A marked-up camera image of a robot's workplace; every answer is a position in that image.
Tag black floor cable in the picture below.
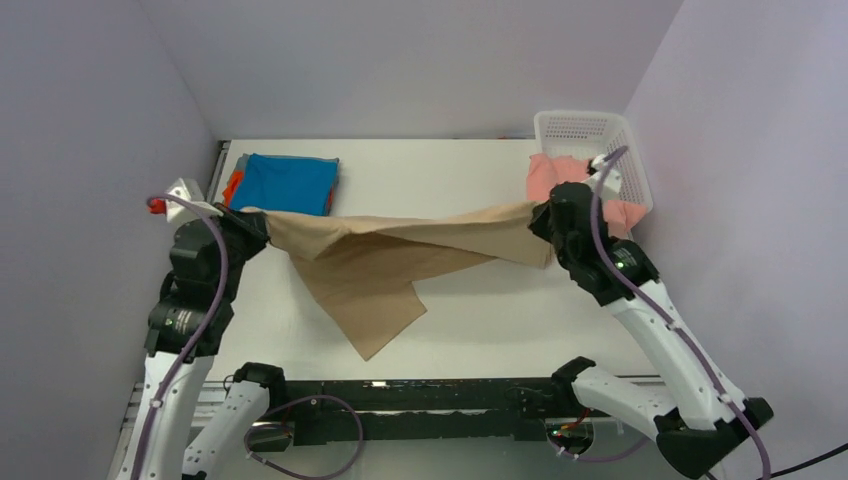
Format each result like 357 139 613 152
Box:
702 443 848 480

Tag pink t-shirt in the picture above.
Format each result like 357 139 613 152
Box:
525 153 648 238

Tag beige t-shirt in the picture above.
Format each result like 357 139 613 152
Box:
263 202 553 361

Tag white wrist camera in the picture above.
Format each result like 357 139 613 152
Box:
583 155 622 201
147 178 222 225

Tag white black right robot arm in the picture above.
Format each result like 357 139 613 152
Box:
528 182 774 479

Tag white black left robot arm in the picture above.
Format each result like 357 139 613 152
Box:
118 209 290 479

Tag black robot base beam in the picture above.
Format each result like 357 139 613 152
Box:
248 377 600 453

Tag aluminium frame rails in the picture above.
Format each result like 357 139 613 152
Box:
106 380 228 479

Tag blue folded t-shirt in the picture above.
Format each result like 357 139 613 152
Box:
229 153 340 217

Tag white plastic laundry basket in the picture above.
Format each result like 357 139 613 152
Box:
534 110 654 212

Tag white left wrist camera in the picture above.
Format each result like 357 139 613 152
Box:
147 178 222 225

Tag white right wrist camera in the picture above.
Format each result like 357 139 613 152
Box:
583 155 622 201

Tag orange folded t-shirt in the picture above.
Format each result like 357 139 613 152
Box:
222 170 336 215

